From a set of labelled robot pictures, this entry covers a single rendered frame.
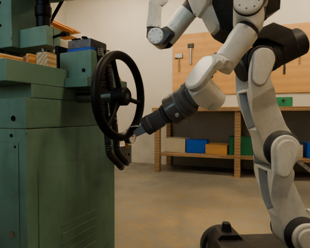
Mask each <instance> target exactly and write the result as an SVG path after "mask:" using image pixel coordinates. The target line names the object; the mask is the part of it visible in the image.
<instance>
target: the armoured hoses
mask: <svg viewBox="0 0 310 248"><path fill-rule="evenodd" d="M95 51H97V61H99V60H100V59H101V58H102V57H103V56H104V54H106V53H108V52H110V50H103V48H102V47H97V48H96V49H95ZM105 70H106V77H105V72H104V74H103V77H102V81H101V90H100V92H101V93H103V92H106V90H108V92H111V91H112V89H113V88H114V86H113V85H114V84H113V77H112V76H113V75H112V67H111V63H109V64H108V66H107V67H106V69H105ZM105 78H106V79H105ZM106 80H107V81H106ZM106 82H107V83H106ZM106 84H107V87H106ZM106 88H107V89H106ZM101 106H102V110H103V114H104V116H105V119H106V121H107V120H108V118H109V110H110V113H111V112H112V109H113V107H114V104H113V103H112V102H109V108H110V109H109V110H108V102H104V101H101ZM111 127H112V129H113V130H114V131H115V132H119V131H118V130H119V129H118V123H117V114H116V115H115V117H114V120H113V122H112V125H111ZM104 139H105V140H104V141H105V149H106V150H105V151H106V155H107V157H108V158H109V159H110V160H111V161H112V162H113V163H114V164H115V165H116V167H117V168H118V169H119V170H123V169H124V166H129V165H130V161H129V160H128V159H127V158H126V156H125V155H124V154H123V153H122V151H121V149H120V142H119V141H114V140H113V145H114V146H113V147H114V153H115V154H114V153H113V150H112V145H111V144H112V143H111V142H112V141H111V139H109V138H108V137H107V136H106V135H105V134H104ZM121 162H122V163H121Z"/></svg>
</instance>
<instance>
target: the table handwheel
mask: <svg viewBox="0 0 310 248"><path fill-rule="evenodd" d="M116 60H121V61H123V62H124V63H125V64H126V65H127V66H128V68H129V69H130V71H131V73H132V75H133V78H134V81H135V85H136V92H137V100H136V99H134V98H131V92H130V90H129V89H128V88H127V87H122V86H121V82H120V78H119V74H118V69H117V64H116ZM109 63H111V66H112V70H113V74H114V78H115V84H116V87H115V88H113V89H112V91H111V92H103V93H101V92H100V90H101V81H102V77H103V74H104V71H105V69H106V67H107V66H108V64H109ZM75 99H76V101H77V102H78V103H91V105H92V110H93V115H94V118H95V120H96V123H97V125H98V127H99V128H100V130H101V131H102V132H103V133H104V134H105V135H106V136H107V137H108V138H109V139H111V140H114V141H124V140H127V139H129V138H130V137H131V136H132V135H133V134H134V132H132V131H130V127H131V126H137V125H140V119H141V118H142V116H143V112H144V103H145V95H144V86H143V81H142V77H141V74H140V71H139V69H138V67H137V65H136V63H135V62H134V60H133V59H132V58H131V57H130V56H129V55H128V54H126V53H125V52H122V51H119V50H114V51H110V52H108V53H106V54H105V55H104V56H103V57H102V58H101V59H100V60H99V61H98V63H97V65H96V67H95V69H94V72H93V76H92V82H91V92H89V93H77V94H76V96H75ZM101 101H104V102H112V103H113V104H114V107H113V109H112V112H111V114H110V116H109V118H108V120H107V121H106V119H105V116H104V114H103V110H102V106H101ZM130 102H131V103H134V104H136V112H135V116H134V119H133V121H132V123H131V125H130V127H129V128H128V129H127V130H126V131H124V132H121V133H119V132H115V131H114V130H113V129H112V128H111V125H112V122H113V120H114V117H115V115H116V113H117V111H118V109H119V107H120V106H127V105H129V103H130Z"/></svg>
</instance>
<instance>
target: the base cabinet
mask: <svg viewBox="0 0 310 248"><path fill-rule="evenodd" d="M104 140H105V139H104V133H103V132H102V131H101V130H100V128H99V127H98V126H97V125H93V126H73V127H54V128H34V129H13V128H0V248H115V181H114V163H113V162H112V161H111V160H110V159H109V158H108V157H107V155H106V151H105V150H106V149H105V141H104Z"/></svg>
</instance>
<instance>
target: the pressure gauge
mask: <svg viewBox="0 0 310 248"><path fill-rule="evenodd" d="M135 141H136V136H135V134H134V135H133V137H130V138H129V139H127V140H124V142H125V146H126V148H128V144H133V143H134V142H135Z"/></svg>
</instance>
